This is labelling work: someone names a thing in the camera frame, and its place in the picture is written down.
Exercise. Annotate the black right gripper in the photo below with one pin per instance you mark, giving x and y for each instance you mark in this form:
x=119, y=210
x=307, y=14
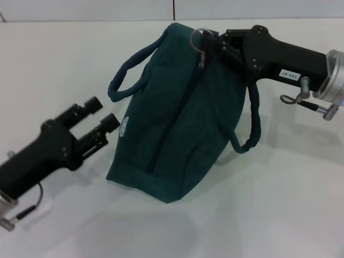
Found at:
x=282, y=59

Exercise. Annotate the dark teal insulated lunch bag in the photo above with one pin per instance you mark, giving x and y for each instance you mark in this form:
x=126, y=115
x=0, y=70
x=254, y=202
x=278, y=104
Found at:
x=182, y=121

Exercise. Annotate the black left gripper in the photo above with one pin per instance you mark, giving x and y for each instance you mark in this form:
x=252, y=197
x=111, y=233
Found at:
x=37, y=158

